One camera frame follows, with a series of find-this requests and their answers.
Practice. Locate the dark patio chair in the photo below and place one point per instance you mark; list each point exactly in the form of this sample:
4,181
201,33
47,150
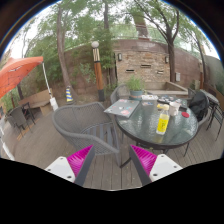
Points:
18,116

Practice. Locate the black metal chair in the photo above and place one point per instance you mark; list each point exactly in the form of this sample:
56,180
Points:
217,115

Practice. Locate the grey wall box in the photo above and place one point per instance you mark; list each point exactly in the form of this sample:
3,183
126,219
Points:
178,77

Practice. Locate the dark forked-trunk tree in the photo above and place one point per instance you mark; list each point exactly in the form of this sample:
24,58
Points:
171,65

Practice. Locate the black jacket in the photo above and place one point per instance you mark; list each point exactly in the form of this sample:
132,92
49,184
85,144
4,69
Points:
199,105

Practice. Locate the green plant in teal pot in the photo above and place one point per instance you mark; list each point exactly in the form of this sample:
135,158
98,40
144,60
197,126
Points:
135,87

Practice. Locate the orange patio umbrella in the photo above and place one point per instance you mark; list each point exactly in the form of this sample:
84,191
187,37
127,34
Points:
16,71

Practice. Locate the slender brown-trunk tree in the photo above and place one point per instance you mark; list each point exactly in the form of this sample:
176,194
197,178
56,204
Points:
61,50

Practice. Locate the grey wicker chair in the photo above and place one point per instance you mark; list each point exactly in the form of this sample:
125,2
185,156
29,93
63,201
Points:
78,118
118,91

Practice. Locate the silver laptop with stickers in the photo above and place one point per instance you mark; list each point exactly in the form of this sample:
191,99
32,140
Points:
122,107

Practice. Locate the wooden bench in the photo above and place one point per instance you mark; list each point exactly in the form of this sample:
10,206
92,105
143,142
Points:
35,100

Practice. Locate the black laptop with stickers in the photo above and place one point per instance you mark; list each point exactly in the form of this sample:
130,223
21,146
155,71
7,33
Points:
170,99

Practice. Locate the flat round red coaster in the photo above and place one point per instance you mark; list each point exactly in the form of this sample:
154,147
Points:
185,115

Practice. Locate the white sticker sheet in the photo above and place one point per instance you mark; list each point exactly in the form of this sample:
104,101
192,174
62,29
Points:
149,97

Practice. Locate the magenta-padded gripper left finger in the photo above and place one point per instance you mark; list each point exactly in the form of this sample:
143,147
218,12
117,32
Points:
58,166

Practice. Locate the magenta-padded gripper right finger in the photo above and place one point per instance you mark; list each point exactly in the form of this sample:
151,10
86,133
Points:
163,165

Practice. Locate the white ceramic mug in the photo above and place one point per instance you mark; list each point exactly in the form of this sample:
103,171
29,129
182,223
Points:
174,109

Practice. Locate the blue and yellow striped cone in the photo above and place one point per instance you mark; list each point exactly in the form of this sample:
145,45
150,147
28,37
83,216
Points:
69,95

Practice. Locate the black wall lamp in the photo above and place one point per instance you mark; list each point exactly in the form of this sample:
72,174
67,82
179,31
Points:
120,57
166,59

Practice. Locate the clear bottle with yellow label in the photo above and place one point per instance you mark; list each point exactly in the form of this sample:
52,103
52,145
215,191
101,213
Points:
162,124

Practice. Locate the wooden lamp post with globe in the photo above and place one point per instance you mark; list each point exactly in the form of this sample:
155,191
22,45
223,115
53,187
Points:
98,75

